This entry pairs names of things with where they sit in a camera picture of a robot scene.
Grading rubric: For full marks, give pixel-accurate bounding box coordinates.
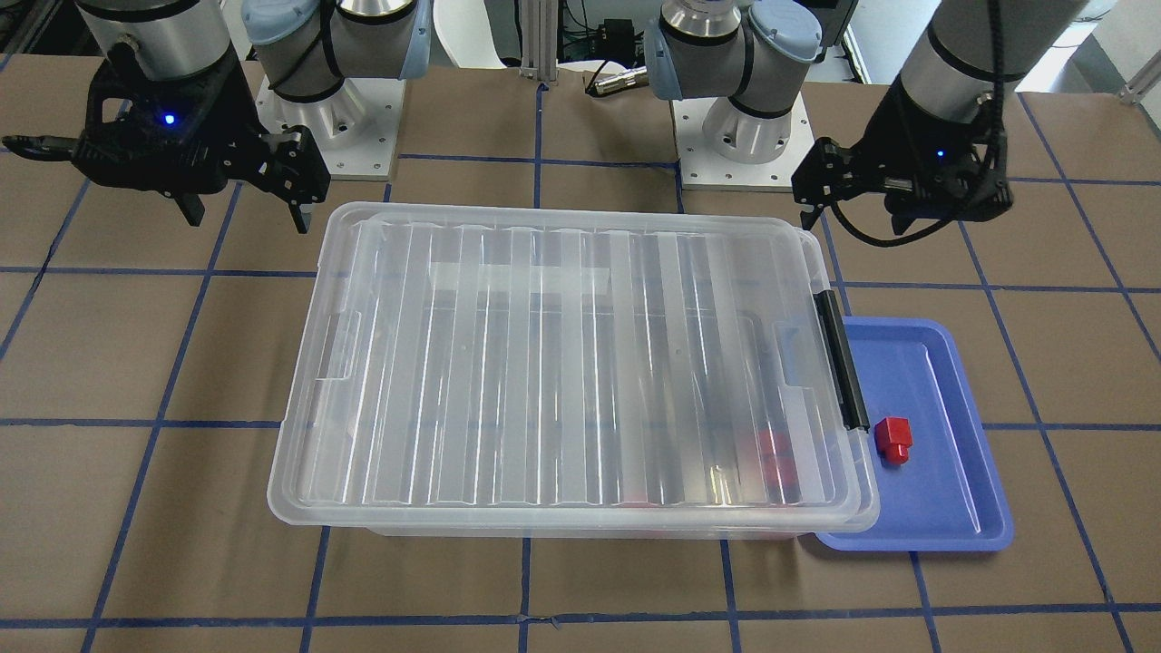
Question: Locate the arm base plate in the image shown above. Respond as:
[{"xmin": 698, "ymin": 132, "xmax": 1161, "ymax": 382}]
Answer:
[
  {"xmin": 255, "ymin": 77, "xmax": 408, "ymax": 181},
  {"xmin": 670, "ymin": 94, "xmax": 815, "ymax": 193}
]

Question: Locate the clear plastic box lid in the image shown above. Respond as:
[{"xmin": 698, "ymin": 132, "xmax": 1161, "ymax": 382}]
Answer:
[{"xmin": 267, "ymin": 202, "xmax": 880, "ymax": 533}]

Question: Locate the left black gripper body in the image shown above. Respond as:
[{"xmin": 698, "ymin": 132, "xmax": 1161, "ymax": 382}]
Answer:
[{"xmin": 871, "ymin": 86, "xmax": 1014, "ymax": 227}]

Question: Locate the red block in box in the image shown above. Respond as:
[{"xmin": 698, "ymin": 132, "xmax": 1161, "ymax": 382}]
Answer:
[{"xmin": 756, "ymin": 429, "xmax": 799, "ymax": 491}]

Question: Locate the blue plastic tray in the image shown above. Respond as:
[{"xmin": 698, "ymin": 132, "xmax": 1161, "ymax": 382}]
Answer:
[{"xmin": 819, "ymin": 316, "xmax": 1014, "ymax": 552}]

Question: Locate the clear plastic storage box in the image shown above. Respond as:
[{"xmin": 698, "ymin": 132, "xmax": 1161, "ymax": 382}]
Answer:
[{"xmin": 366, "ymin": 526, "xmax": 807, "ymax": 541}]

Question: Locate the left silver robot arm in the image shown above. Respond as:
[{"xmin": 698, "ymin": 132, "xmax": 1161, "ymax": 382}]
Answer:
[{"xmin": 643, "ymin": 1, "xmax": 1086, "ymax": 249}]

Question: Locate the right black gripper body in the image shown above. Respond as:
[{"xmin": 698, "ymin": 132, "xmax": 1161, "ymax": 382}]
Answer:
[{"xmin": 71, "ymin": 65, "xmax": 272, "ymax": 195}]

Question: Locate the white plastic chair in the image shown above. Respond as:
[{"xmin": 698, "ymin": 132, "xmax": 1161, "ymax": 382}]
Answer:
[{"xmin": 433, "ymin": 0, "xmax": 506, "ymax": 70}]

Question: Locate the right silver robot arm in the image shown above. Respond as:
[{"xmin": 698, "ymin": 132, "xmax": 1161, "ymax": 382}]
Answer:
[{"xmin": 67, "ymin": 1, "xmax": 433, "ymax": 234}]

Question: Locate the red block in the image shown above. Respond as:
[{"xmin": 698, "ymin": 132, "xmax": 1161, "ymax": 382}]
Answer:
[
  {"xmin": 873, "ymin": 416, "xmax": 913, "ymax": 467},
  {"xmin": 756, "ymin": 429, "xmax": 799, "ymax": 491}
]

